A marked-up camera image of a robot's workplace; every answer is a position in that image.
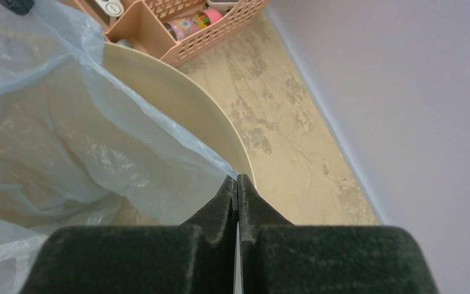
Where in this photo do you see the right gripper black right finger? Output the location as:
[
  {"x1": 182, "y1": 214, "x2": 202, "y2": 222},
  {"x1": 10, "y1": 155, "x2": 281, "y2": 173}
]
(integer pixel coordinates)
[{"x1": 237, "y1": 175, "x2": 438, "y2": 293}]

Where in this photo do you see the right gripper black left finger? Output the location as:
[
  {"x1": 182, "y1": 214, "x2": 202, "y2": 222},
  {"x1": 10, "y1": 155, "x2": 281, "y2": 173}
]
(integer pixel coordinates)
[{"x1": 21, "y1": 178, "x2": 237, "y2": 293}]

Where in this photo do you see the beige plastic trash bin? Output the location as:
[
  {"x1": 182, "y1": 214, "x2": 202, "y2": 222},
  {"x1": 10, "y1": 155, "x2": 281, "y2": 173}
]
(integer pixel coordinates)
[{"x1": 102, "y1": 42, "x2": 256, "y2": 187}]

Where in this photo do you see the light blue plastic trash bag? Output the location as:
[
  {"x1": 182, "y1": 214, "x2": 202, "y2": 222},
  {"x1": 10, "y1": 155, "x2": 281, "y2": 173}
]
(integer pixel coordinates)
[{"x1": 0, "y1": 1, "x2": 236, "y2": 293}]

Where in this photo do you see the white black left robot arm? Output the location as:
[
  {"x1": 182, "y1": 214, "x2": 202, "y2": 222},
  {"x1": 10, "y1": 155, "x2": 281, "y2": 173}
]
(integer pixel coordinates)
[{"x1": 0, "y1": 0, "x2": 34, "y2": 16}]

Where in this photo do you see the pink plastic desk organizer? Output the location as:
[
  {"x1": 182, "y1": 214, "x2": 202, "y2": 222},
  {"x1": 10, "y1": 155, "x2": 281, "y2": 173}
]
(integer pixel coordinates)
[{"x1": 65, "y1": 1, "x2": 267, "y2": 66}]

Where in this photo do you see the pink labelled small bottle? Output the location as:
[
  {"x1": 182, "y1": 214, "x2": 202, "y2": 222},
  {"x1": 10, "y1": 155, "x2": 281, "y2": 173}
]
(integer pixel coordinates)
[{"x1": 163, "y1": 8, "x2": 223, "y2": 41}]

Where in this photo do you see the white mini stapler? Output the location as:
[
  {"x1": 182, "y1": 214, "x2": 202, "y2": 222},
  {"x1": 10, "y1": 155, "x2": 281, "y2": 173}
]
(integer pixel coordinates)
[{"x1": 86, "y1": 0, "x2": 124, "y2": 17}]

